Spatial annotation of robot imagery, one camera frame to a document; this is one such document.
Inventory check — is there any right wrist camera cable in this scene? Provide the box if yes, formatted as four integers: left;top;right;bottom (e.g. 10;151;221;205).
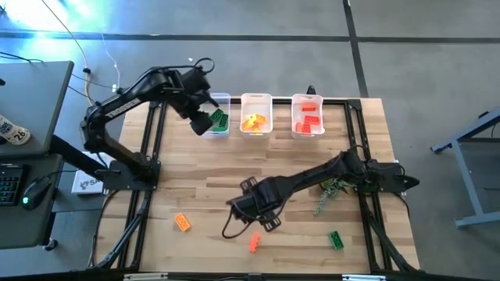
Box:
221;208;255;240

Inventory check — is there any yellow extension cord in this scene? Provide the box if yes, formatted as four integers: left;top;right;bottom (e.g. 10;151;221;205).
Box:
41;0;98;108

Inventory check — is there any black aluminium rig frame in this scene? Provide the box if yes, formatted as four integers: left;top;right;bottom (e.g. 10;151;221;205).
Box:
87;95;421;274

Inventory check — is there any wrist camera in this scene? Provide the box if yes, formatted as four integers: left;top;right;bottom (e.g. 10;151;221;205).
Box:
186;66;214;94
226;194;255;215

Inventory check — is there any dark grey desk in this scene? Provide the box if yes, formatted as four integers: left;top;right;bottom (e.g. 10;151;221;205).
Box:
0;153;66;251

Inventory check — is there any white plastic handled bin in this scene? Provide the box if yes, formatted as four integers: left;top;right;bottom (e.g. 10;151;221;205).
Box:
238;92;273;141

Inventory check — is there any black computer mouse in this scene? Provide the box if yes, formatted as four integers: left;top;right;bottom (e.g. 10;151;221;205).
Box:
20;175;53;212

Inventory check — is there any white printed pouch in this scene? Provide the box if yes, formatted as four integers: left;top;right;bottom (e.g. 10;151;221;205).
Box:
0;114;32;147

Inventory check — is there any black desk support bar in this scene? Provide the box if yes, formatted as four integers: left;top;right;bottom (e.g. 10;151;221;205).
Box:
48;134;118;180

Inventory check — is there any white charger cable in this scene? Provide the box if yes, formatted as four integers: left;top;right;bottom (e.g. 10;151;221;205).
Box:
99;33;122;94

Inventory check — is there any silver aluminium bracket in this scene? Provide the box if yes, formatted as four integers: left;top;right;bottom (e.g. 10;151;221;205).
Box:
123;272;170;281
341;273;388;281

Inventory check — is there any backlit black keyboard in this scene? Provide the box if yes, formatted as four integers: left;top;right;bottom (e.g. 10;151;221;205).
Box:
0;165;25;207

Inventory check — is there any grey metal table frame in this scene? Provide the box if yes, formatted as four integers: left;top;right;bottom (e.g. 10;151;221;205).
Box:
430;108;500;229

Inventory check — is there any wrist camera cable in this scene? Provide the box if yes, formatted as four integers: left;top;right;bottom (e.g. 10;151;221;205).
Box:
192;56;216;76
221;208;255;240

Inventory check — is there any black camera mount assembly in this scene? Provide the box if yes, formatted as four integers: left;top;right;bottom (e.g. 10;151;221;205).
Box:
245;273;281;281

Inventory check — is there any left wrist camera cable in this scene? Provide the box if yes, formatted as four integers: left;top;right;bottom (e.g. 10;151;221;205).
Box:
192;56;216;76

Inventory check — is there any right clear plastic bin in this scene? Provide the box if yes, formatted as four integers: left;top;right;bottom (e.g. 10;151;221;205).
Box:
291;93;326;141

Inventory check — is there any potted green succulent plant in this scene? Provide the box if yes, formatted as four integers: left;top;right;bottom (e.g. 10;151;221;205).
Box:
313;177;357;216

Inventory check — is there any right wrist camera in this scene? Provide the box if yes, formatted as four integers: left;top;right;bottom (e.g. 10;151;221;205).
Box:
226;194;255;215

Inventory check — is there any white printed box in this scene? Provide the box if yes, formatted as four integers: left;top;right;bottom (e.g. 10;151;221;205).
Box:
70;151;118;195

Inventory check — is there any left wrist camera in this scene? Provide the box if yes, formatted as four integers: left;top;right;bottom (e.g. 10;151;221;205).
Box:
186;66;214;94

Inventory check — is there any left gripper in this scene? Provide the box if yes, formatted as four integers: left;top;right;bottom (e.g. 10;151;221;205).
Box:
177;91;220;137

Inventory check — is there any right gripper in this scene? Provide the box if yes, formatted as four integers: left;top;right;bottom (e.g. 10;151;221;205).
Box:
239;176;284;233

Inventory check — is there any clear plastic handled bin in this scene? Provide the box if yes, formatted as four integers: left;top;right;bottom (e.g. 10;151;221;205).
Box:
195;92;231;140

